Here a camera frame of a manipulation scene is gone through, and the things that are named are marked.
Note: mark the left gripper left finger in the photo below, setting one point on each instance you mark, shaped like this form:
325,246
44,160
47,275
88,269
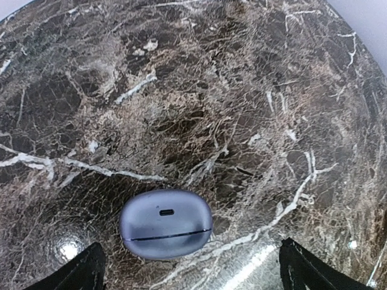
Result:
85,271

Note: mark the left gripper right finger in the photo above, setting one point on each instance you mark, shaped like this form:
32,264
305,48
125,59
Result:
300,269

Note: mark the purple grey earbud case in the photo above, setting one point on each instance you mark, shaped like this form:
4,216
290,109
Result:
165,224

